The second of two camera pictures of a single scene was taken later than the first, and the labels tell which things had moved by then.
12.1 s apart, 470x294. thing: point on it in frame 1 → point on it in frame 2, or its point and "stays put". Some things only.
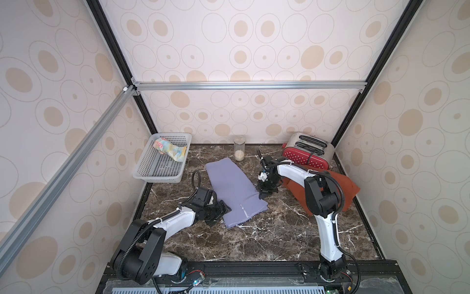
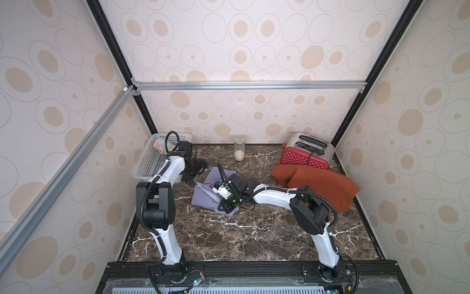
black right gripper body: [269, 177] → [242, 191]
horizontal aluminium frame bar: [248, 84] stays put
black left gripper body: [215, 212] → [194, 167]
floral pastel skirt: [177, 153] stays put
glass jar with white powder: [239, 149] stays put
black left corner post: [125, 67] stays put
